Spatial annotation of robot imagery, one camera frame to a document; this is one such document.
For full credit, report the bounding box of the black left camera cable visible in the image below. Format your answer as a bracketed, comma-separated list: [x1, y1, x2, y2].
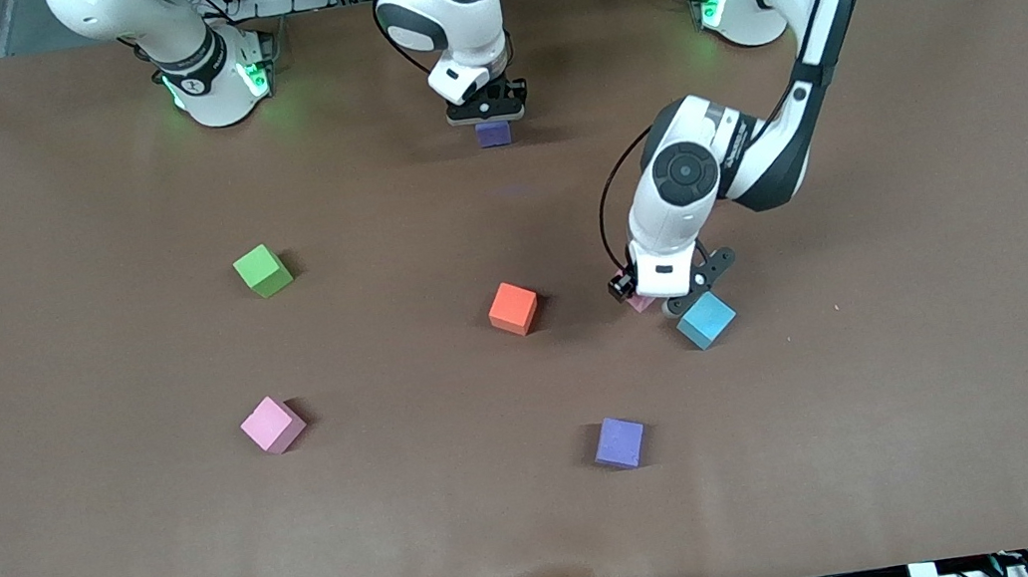
[567, 0, 948, 306]

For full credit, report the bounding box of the dented purple foam cube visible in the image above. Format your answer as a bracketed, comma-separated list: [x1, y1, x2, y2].
[589, 413, 651, 475]

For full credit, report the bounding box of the black right camera cable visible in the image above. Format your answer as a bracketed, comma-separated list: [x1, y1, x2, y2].
[372, 0, 437, 85]

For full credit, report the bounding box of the green foam cube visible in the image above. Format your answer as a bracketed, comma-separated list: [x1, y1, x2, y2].
[230, 239, 298, 303]

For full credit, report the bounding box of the orange foam cube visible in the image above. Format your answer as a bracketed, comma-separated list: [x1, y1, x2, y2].
[484, 277, 545, 342]

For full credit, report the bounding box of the black camera cable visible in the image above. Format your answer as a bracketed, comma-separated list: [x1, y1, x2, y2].
[372, 0, 437, 85]
[567, 0, 948, 306]

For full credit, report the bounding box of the cyan foam cube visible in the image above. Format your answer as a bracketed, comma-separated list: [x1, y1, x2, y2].
[672, 287, 742, 355]

